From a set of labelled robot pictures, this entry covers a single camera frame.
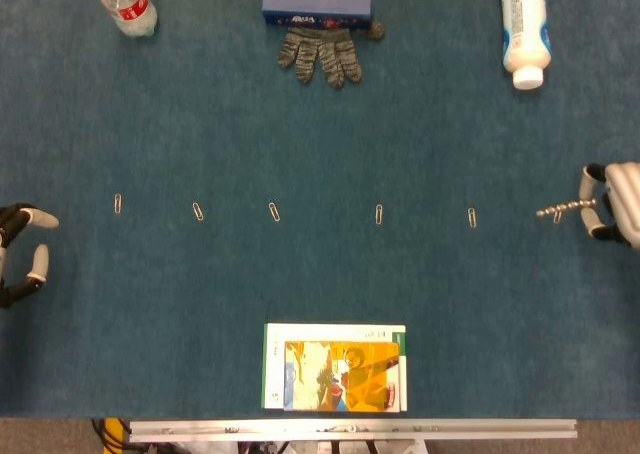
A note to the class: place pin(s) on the metal bolt tool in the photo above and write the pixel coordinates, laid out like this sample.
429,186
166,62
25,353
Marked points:
565,207

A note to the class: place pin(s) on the yellow cover book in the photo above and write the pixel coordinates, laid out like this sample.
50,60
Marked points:
360,379

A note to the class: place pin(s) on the yellow post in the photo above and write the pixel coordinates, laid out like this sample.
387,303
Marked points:
117,424

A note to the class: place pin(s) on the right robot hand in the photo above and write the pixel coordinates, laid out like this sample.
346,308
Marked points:
625,199

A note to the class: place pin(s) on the blue rectangular box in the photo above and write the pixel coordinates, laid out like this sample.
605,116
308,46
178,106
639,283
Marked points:
316,3

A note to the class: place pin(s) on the paperclip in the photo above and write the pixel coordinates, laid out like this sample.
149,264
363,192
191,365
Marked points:
472,217
198,211
557,218
379,214
274,212
117,203

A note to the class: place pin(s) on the clear bottle red label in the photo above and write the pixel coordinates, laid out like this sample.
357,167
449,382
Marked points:
131,9

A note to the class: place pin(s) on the grey knit work glove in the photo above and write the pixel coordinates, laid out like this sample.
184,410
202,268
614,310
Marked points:
320,54

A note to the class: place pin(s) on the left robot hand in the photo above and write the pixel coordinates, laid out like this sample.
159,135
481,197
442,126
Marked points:
10,219

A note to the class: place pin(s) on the white lotion bottle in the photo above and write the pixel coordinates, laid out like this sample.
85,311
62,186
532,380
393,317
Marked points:
525,24

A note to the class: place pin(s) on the white green book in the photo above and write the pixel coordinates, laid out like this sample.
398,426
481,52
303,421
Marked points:
325,331

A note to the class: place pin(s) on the aluminium profile rail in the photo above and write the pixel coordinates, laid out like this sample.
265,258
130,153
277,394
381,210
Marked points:
450,431

